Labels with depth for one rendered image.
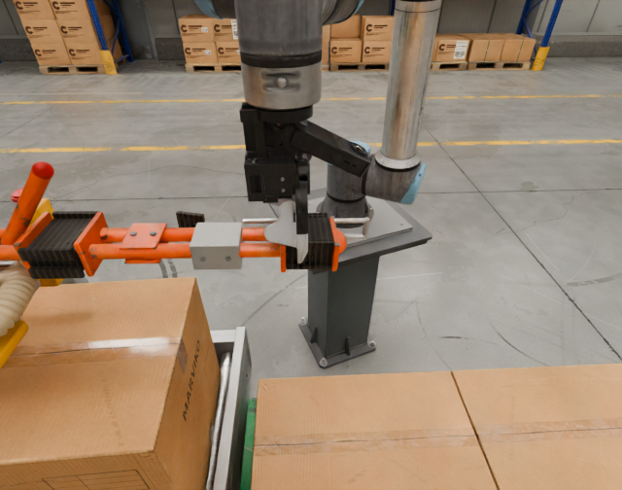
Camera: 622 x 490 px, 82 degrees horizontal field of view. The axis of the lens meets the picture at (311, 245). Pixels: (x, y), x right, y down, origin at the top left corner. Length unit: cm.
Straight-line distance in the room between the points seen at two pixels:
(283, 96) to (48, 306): 74
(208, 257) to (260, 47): 28
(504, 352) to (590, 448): 92
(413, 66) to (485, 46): 735
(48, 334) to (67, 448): 27
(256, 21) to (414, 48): 72
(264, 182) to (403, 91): 72
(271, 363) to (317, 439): 84
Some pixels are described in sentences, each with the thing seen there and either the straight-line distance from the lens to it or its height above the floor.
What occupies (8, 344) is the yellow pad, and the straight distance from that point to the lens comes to 69.
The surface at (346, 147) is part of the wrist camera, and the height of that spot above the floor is 136.
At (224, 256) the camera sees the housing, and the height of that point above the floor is 121.
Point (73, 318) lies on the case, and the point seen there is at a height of 95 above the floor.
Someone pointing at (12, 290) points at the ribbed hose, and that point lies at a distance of 65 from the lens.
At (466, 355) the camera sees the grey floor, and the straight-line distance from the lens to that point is 205.
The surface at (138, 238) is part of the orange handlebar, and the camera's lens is 57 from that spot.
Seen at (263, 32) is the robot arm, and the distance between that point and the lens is 41.
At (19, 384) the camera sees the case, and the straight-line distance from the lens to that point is 86.
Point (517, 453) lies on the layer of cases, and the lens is 120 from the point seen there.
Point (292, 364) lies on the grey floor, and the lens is 187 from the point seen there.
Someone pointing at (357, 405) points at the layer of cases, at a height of 54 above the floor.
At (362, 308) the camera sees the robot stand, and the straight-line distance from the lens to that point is 170.
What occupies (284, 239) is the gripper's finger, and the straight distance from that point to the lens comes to 49.
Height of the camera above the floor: 154
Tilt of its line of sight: 37 degrees down
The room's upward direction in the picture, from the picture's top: straight up
